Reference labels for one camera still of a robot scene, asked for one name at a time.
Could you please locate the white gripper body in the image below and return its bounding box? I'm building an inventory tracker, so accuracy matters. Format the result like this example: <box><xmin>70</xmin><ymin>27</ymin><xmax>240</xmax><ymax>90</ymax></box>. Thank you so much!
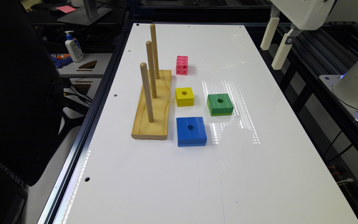
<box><xmin>271</xmin><ymin>0</ymin><xmax>335</xmax><ymax>30</ymax></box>

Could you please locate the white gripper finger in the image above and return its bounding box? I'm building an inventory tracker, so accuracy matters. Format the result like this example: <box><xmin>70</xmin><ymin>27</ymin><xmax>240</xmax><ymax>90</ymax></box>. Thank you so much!
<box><xmin>272</xmin><ymin>28</ymin><xmax>300</xmax><ymax>70</ymax></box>
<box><xmin>260</xmin><ymin>7</ymin><xmax>280</xmax><ymax>50</ymax></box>

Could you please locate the green square block with hole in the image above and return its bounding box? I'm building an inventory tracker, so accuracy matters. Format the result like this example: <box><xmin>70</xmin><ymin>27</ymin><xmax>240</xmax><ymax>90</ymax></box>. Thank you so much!
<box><xmin>207</xmin><ymin>93</ymin><xmax>234</xmax><ymax>116</ymax></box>

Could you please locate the pink cube block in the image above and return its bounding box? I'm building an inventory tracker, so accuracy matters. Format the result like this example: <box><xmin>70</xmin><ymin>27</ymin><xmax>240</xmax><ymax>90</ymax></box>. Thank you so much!
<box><xmin>176</xmin><ymin>55</ymin><xmax>188</xmax><ymax>75</ymax></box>

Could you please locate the yellow square block with hole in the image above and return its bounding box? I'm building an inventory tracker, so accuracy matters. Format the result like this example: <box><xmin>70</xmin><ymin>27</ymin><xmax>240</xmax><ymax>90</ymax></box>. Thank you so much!
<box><xmin>175</xmin><ymin>87</ymin><xmax>195</xmax><ymax>107</ymax></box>

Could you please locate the blue square block with hole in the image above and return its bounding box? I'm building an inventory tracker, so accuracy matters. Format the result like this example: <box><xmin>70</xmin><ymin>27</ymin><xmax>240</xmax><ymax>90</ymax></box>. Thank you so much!
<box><xmin>177</xmin><ymin>117</ymin><xmax>207</xmax><ymax>147</ymax></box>

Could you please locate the far wooden peg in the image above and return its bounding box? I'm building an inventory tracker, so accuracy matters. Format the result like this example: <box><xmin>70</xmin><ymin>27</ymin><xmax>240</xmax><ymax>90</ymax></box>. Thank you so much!
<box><xmin>150</xmin><ymin>24</ymin><xmax>160</xmax><ymax>80</ymax></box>

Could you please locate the wooden peg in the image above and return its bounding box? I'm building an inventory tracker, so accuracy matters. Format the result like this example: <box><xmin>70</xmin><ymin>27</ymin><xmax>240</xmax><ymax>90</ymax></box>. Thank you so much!
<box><xmin>145</xmin><ymin>40</ymin><xmax>157</xmax><ymax>98</ymax></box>
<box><xmin>150</xmin><ymin>24</ymin><xmax>160</xmax><ymax>80</ymax></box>
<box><xmin>140</xmin><ymin>62</ymin><xmax>154</xmax><ymax>123</ymax></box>

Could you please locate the middle wooden peg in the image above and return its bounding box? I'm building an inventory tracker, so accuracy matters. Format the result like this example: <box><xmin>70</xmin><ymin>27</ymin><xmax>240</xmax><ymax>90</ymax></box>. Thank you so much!
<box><xmin>145</xmin><ymin>40</ymin><xmax>157</xmax><ymax>98</ymax></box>

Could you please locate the near wooden peg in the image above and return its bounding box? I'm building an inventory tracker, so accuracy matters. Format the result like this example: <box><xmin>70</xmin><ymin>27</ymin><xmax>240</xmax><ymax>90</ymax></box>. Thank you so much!
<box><xmin>140</xmin><ymin>62</ymin><xmax>154</xmax><ymax>123</ymax></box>

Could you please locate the wooden base board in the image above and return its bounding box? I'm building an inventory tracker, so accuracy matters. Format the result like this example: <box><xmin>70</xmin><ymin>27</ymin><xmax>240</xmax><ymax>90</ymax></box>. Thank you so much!
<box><xmin>131</xmin><ymin>70</ymin><xmax>172</xmax><ymax>140</ymax></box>

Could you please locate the silver monitor stand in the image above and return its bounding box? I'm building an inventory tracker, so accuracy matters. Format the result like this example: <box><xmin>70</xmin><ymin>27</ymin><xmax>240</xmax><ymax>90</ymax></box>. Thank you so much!
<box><xmin>57</xmin><ymin>0</ymin><xmax>111</xmax><ymax>26</ymax></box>

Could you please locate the white side shelf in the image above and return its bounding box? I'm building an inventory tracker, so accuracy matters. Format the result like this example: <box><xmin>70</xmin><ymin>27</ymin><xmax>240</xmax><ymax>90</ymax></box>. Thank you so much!
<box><xmin>58</xmin><ymin>53</ymin><xmax>112</xmax><ymax>78</ymax></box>

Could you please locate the lotion pump bottle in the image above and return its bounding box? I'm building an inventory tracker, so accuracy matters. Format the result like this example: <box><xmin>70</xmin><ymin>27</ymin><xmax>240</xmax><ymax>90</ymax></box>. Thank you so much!
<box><xmin>65</xmin><ymin>30</ymin><xmax>84</xmax><ymax>62</ymax></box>

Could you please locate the pink sticky note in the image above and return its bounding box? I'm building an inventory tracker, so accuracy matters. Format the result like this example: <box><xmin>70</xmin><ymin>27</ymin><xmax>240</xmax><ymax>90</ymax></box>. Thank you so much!
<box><xmin>57</xmin><ymin>5</ymin><xmax>76</xmax><ymax>14</ymax></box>

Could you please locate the blue glue gun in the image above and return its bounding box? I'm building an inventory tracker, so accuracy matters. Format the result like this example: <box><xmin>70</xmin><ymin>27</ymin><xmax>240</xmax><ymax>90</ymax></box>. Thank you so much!
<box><xmin>51</xmin><ymin>54</ymin><xmax>73</xmax><ymax>68</ymax></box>

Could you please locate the black office chair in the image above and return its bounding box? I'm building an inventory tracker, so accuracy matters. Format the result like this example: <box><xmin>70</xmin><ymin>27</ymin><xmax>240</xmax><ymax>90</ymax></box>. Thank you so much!
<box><xmin>0</xmin><ymin>0</ymin><xmax>83</xmax><ymax>187</ymax></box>

